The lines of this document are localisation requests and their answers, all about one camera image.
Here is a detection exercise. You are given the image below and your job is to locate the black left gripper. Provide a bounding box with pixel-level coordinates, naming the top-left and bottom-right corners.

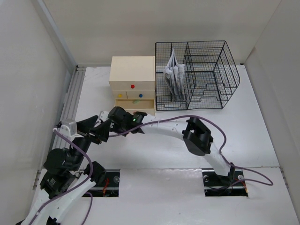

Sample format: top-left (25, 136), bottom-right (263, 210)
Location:
top-left (70, 114), bottom-right (111, 170)

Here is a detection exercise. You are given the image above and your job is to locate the cream wooden drawer cabinet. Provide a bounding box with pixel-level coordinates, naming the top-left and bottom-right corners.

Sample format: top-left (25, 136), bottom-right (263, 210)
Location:
top-left (109, 56), bottom-right (156, 115)

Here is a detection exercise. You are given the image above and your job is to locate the white instruction booklet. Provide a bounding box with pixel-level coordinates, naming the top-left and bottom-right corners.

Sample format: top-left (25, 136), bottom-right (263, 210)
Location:
top-left (163, 49), bottom-right (185, 100)

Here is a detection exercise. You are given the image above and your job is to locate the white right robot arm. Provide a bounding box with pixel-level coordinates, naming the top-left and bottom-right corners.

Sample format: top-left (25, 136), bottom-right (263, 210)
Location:
top-left (101, 106), bottom-right (234, 185)

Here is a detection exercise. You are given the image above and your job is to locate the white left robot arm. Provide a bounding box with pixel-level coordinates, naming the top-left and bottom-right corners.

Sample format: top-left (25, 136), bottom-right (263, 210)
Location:
top-left (19, 115), bottom-right (111, 225)

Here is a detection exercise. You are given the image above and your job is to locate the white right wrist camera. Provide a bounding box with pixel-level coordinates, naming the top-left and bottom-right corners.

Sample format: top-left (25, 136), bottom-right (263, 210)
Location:
top-left (98, 111), bottom-right (109, 123)

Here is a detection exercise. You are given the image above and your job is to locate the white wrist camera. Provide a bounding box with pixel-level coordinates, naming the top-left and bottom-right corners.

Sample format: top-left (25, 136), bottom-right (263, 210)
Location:
top-left (98, 111), bottom-right (109, 123)
top-left (53, 119), bottom-right (81, 138)

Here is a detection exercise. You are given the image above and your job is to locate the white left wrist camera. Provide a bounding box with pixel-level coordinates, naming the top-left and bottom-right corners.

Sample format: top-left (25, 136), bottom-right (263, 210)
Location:
top-left (53, 119), bottom-right (81, 138)

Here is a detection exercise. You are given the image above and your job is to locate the aluminium rail frame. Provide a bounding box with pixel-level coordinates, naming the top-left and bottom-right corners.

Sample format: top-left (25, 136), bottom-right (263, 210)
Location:
top-left (32, 64), bottom-right (85, 190)

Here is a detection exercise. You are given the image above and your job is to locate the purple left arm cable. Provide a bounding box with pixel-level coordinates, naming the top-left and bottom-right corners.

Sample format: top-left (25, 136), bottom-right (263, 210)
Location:
top-left (30, 130), bottom-right (94, 225)

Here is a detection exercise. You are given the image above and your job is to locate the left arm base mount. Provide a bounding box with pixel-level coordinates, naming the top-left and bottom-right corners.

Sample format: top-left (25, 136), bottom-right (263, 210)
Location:
top-left (89, 170), bottom-right (120, 197)

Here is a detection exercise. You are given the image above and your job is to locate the black wire mesh organizer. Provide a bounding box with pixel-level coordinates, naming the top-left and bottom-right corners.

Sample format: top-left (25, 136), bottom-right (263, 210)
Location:
top-left (155, 40), bottom-right (240, 111)

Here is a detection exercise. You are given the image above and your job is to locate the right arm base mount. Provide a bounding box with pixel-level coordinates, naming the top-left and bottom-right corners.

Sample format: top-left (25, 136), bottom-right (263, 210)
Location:
top-left (202, 168), bottom-right (248, 197)

